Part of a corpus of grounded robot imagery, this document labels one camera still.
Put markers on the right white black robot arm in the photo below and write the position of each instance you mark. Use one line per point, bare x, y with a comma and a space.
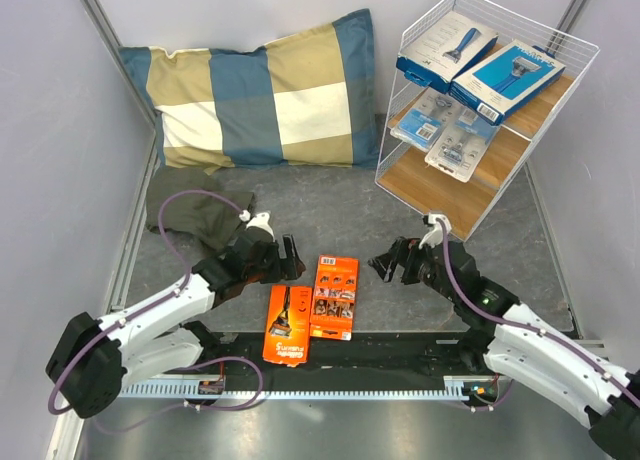
508, 338

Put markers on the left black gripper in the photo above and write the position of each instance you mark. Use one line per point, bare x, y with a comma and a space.
289, 268

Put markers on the white blue razor box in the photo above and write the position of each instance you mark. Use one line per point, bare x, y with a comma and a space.
445, 50

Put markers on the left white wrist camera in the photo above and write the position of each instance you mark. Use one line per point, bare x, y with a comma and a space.
257, 221

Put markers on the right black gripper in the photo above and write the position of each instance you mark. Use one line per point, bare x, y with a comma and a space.
385, 264

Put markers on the blue beige checkered pillow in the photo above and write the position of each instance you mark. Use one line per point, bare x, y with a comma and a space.
304, 99

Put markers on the orange Styler razor box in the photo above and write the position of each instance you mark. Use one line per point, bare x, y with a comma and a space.
334, 298

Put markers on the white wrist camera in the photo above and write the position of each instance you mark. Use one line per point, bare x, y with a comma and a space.
257, 221
438, 228

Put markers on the blue Harry's razor box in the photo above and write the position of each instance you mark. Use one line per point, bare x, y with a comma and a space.
505, 81

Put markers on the white Gillette SkinGuard pack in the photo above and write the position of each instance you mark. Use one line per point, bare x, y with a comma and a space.
426, 119

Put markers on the light blue cable duct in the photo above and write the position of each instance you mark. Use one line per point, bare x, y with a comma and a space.
193, 389

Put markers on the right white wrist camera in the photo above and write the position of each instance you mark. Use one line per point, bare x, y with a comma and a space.
438, 228

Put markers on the orange Gillette Fusion box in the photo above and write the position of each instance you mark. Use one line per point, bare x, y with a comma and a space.
287, 337

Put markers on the clear blister razor pack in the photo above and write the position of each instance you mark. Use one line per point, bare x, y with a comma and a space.
461, 145

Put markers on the olive green cloth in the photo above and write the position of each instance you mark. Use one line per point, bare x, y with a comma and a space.
188, 200

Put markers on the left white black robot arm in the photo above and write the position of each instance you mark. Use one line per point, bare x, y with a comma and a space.
95, 359

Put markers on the white wire wooden shelf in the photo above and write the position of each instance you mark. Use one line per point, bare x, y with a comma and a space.
402, 169

